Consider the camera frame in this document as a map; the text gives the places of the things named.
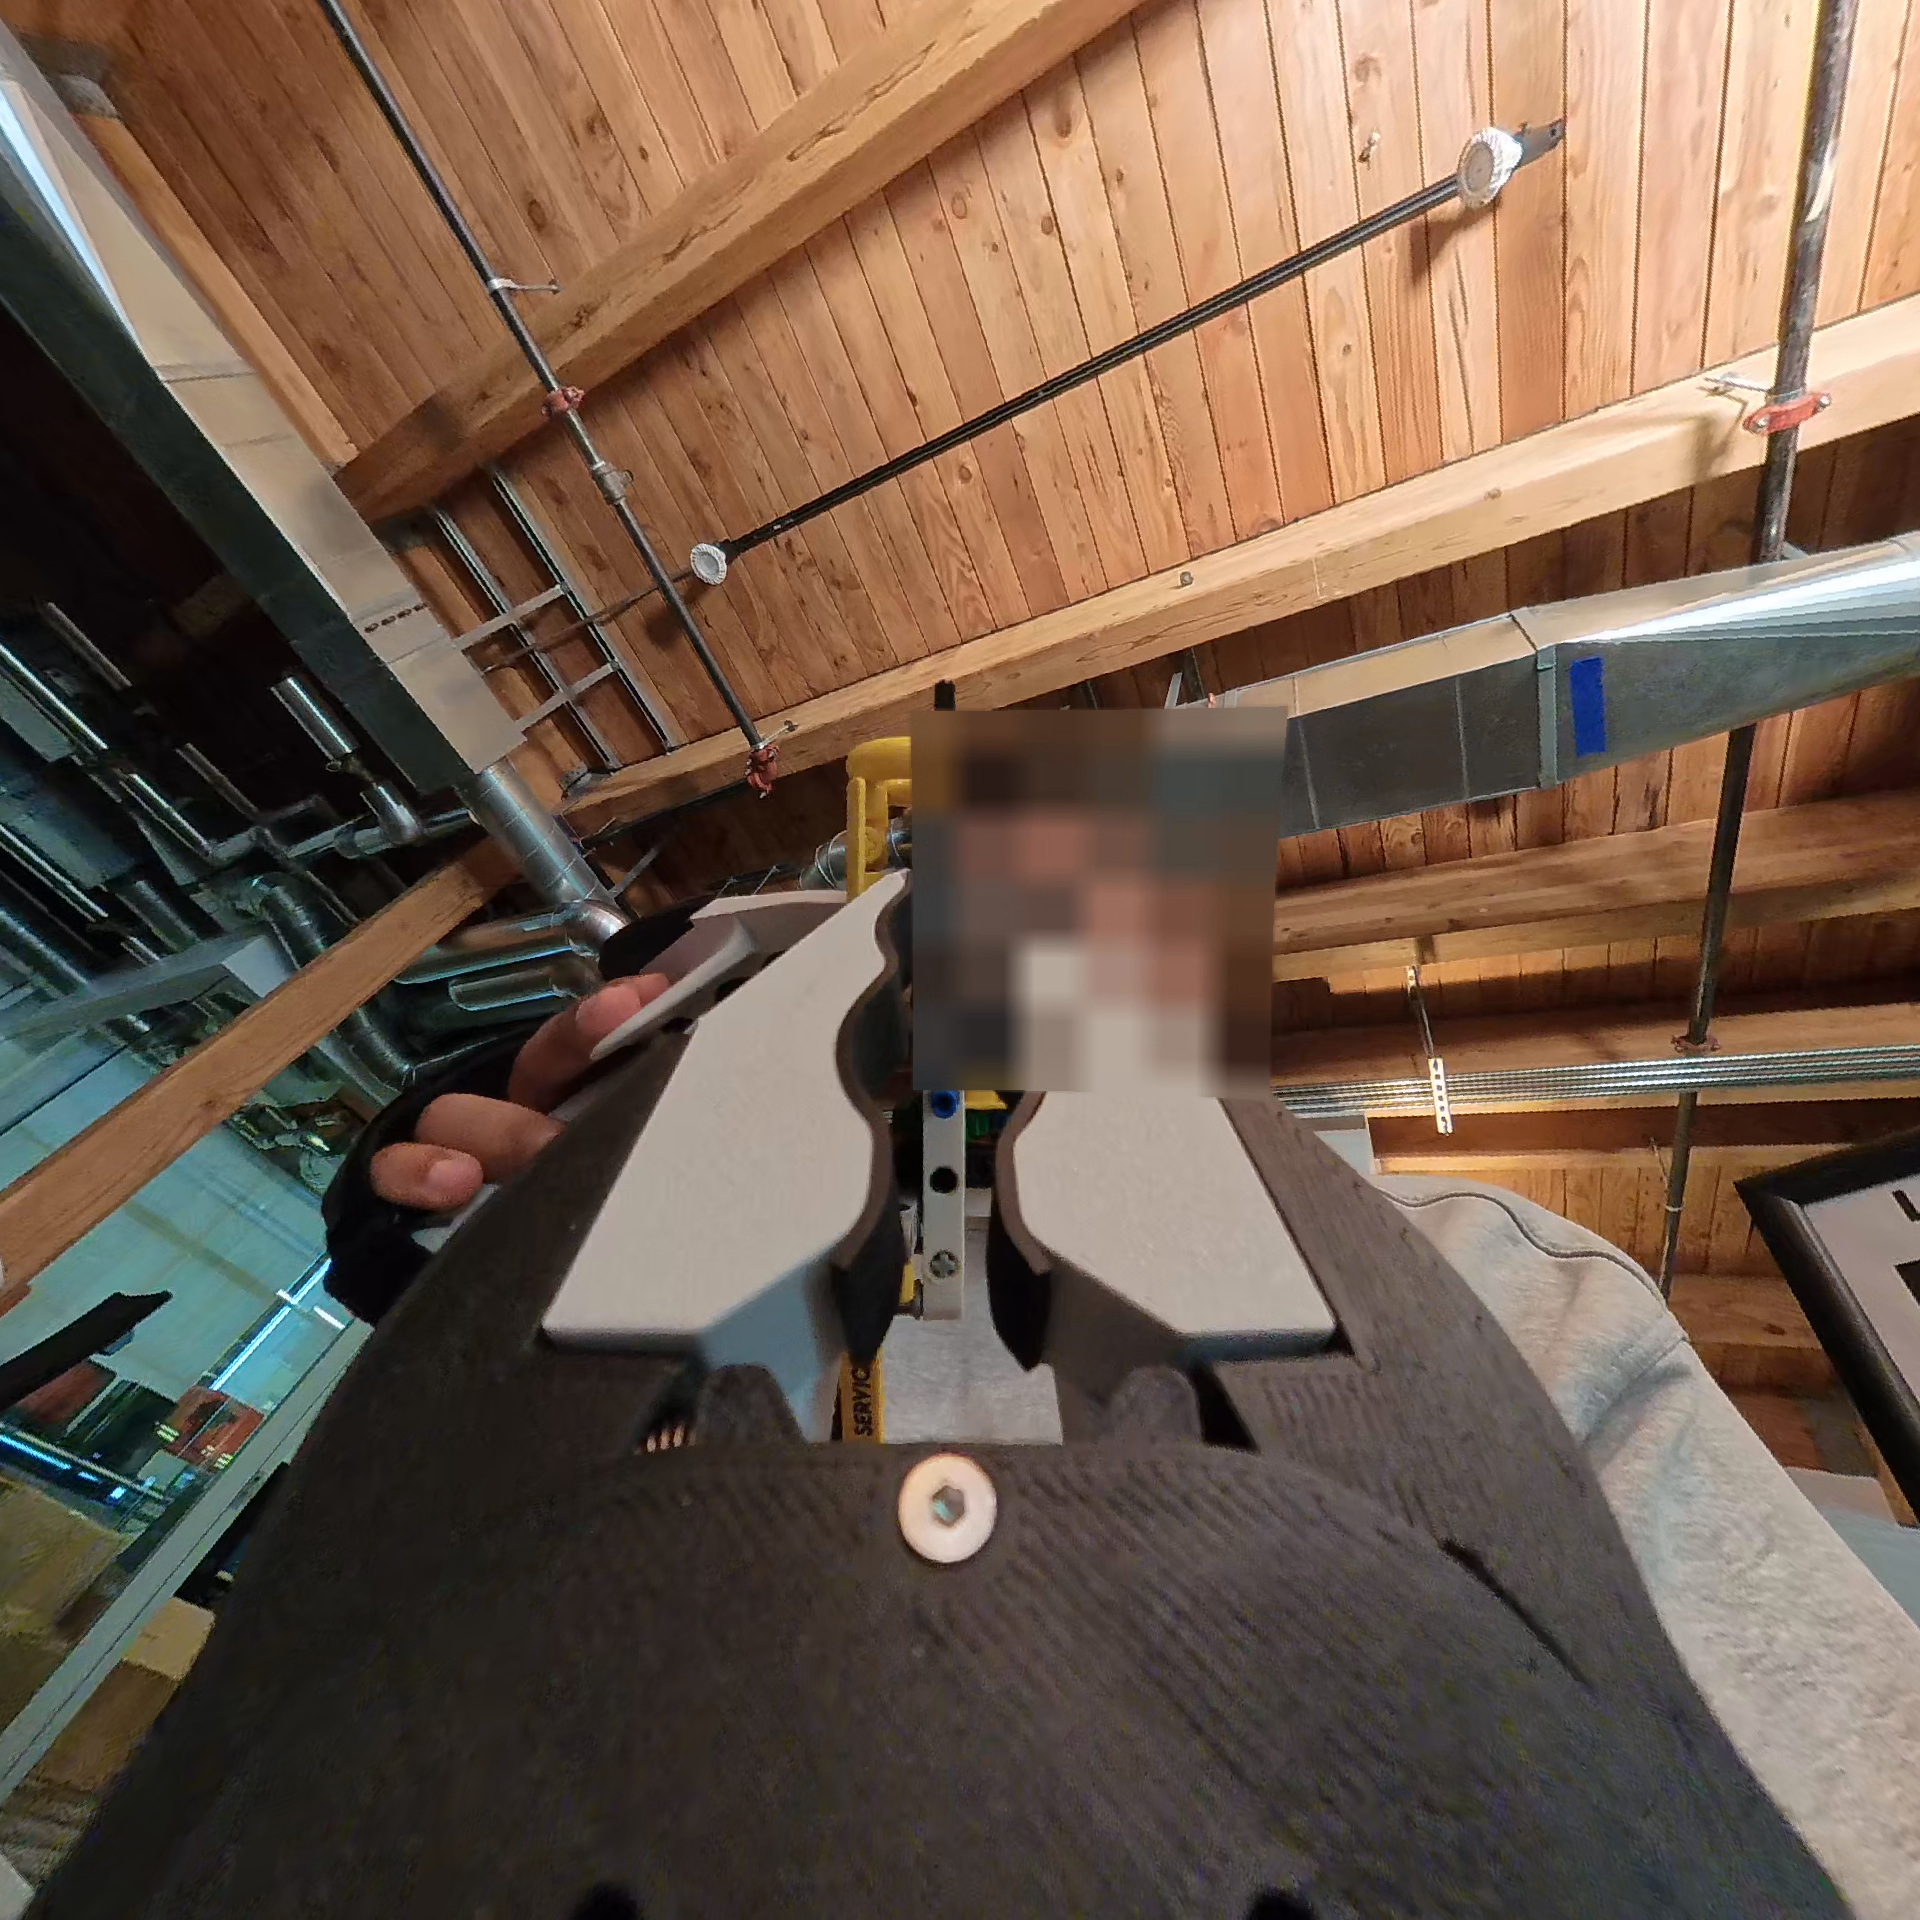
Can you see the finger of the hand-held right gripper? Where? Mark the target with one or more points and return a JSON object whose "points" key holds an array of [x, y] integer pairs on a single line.
{"points": [[729, 931]]}

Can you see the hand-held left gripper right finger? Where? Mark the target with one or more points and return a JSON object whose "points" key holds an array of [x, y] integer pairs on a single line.
{"points": [[1172, 1229]]}

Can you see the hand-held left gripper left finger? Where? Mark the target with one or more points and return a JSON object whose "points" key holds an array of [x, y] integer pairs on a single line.
{"points": [[722, 1170]]}

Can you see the person's right hand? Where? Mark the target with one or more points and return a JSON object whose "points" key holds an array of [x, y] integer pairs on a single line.
{"points": [[452, 1127]]}

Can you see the bundle of metal pipes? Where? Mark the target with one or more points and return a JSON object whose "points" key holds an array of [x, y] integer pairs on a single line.
{"points": [[300, 704]]}

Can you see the metal strut channel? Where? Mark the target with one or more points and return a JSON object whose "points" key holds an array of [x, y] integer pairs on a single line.
{"points": [[1576, 1081]]}

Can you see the black angled bar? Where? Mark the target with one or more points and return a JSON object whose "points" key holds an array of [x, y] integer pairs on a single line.
{"points": [[75, 1345]]}

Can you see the blue tape strip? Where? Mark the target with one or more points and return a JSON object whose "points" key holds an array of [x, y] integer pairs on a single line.
{"points": [[1586, 704]]}

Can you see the black framed picture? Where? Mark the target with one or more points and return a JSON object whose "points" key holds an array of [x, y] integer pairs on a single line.
{"points": [[1858, 1275]]}

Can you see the black rod with round plates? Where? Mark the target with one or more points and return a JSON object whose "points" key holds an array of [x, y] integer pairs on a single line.
{"points": [[1127, 352]]}

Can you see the cardboard box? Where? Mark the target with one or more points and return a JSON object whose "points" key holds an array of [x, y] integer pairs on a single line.
{"points": [[165, 1639]]}

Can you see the dark sprinkler pipe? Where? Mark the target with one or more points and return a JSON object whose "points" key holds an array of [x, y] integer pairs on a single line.
{"points": [[452, 205]]}

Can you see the thick metal pipe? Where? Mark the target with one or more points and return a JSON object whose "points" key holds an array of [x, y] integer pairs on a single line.
{"points": [[1814, 225]]}

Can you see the round spiral metal duct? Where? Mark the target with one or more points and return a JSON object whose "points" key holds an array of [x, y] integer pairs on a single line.
{"points": [[535, 844]]}

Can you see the rectangular metal air duct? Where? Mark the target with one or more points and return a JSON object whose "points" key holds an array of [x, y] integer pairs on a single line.
{"points": [[1426, 734]]}

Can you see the large silver air duct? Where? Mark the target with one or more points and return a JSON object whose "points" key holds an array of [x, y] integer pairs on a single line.
{"points": [[300, 496]]}

